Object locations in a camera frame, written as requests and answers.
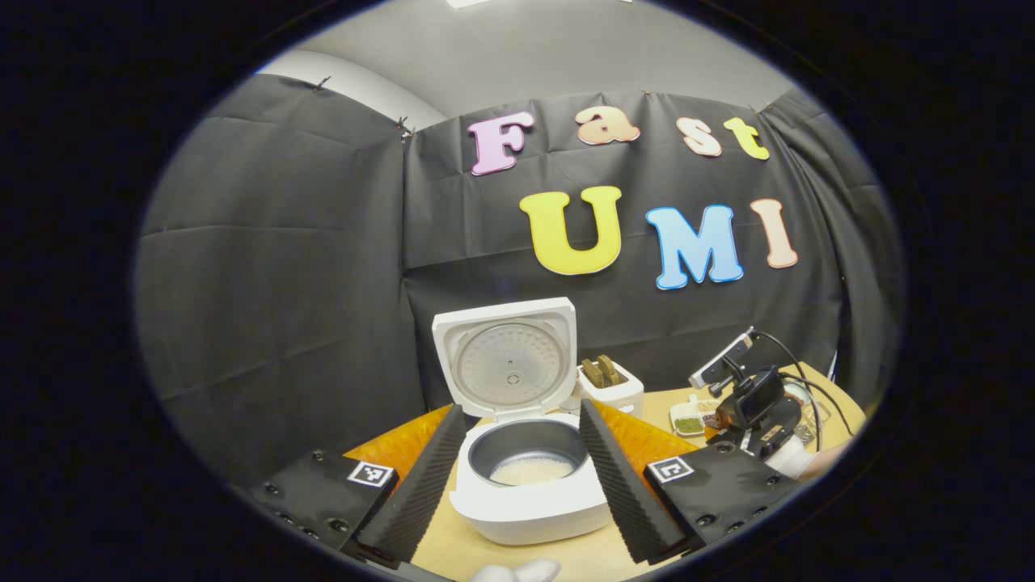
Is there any white toaster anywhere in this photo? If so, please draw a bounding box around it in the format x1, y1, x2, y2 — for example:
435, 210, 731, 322
578, 356, 645, 417

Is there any uncooked white rice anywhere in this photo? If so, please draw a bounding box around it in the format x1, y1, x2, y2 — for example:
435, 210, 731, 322
489, 453, 579, 486

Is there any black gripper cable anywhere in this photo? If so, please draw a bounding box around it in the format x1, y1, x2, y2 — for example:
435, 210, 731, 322
778, 373, 854, 437
754, 331, 824, 453

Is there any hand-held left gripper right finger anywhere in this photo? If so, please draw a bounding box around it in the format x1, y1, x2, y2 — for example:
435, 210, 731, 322
578, 399, 803, 565

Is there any black backdrop cloth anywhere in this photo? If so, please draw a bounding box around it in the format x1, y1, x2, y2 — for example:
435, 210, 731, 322
133, 73, 902, 486

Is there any white divided grain dish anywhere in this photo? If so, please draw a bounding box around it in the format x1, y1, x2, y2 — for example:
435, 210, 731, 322
670, 394, 720, 437

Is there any white rice cooker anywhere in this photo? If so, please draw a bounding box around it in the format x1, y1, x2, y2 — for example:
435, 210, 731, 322
432, 297, 613, 546

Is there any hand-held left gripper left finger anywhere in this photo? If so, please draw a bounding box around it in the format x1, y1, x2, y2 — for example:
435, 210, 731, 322
247, 404, 468, 565

